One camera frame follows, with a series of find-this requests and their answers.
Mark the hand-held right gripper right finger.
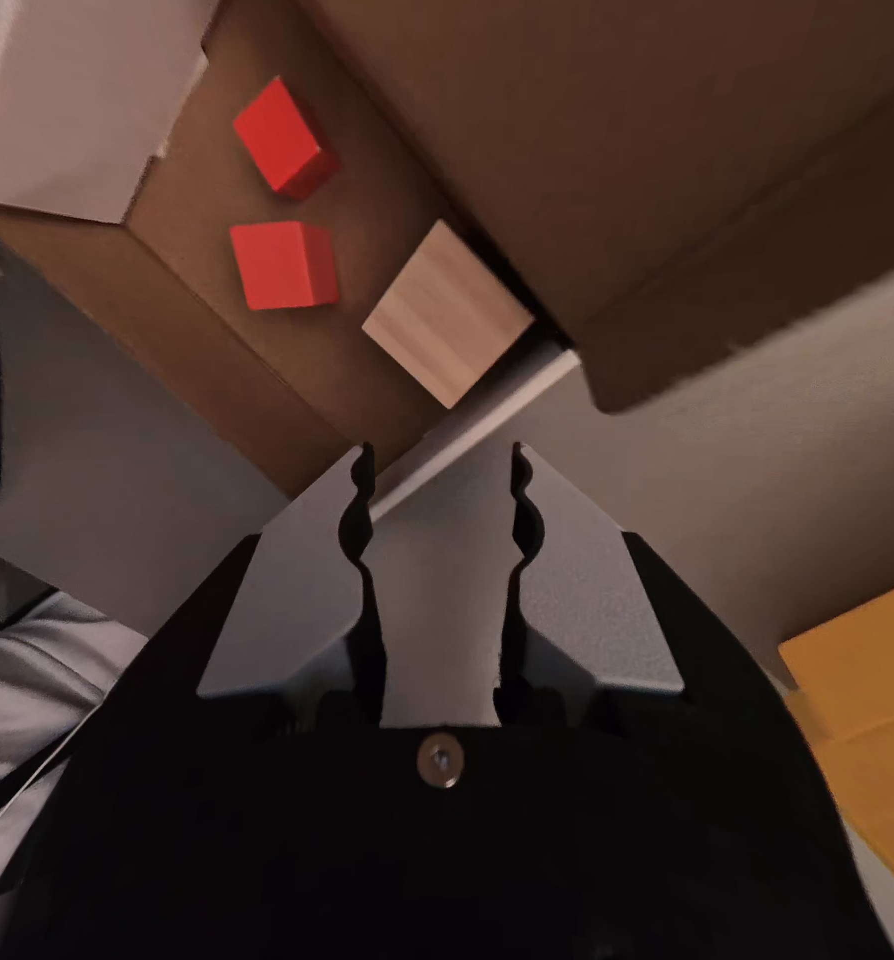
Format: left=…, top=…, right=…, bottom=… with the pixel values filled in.
left=494, top=441, right=685, bottom=727

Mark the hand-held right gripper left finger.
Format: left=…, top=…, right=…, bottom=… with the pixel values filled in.
left=195, top=441, right=385, bottom=727

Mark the natural wooden cube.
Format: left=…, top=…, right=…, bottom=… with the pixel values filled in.
left=360, top=218, right=536, bottom=411

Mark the red cube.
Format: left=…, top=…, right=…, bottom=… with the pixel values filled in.
left=228, top=219, right=341, bottom=312
left=231, top=75, right=343, bottom=203

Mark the brown cardboard box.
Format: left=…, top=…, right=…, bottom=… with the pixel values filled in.
left=0, top=0, right=894, bottom=502

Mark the person's grey clothing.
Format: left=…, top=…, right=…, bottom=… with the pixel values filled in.
left=0, top=591, right=150, bottom=905

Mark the yellow plastic bin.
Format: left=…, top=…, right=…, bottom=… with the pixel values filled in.
left=778, top=573, right=894, bottom=925

